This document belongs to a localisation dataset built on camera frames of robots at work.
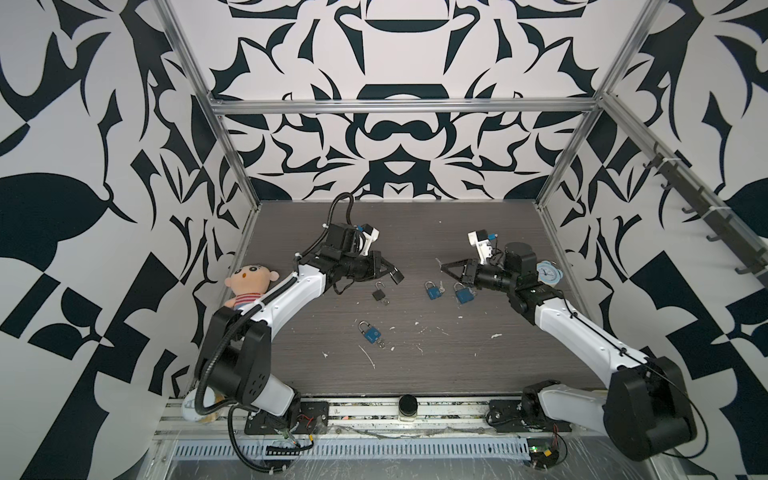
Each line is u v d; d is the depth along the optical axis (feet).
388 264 2.66
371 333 2.85
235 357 1.41
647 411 1.32
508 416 2.45
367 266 2.43
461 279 2.38
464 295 3.09
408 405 2.23
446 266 2.58
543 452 2.33
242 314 1.50
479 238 2.46
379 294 3.14
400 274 2.72
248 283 2.92
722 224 1.80
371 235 2.60
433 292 3.15
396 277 2.69
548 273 3.16
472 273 2.30
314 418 2.39
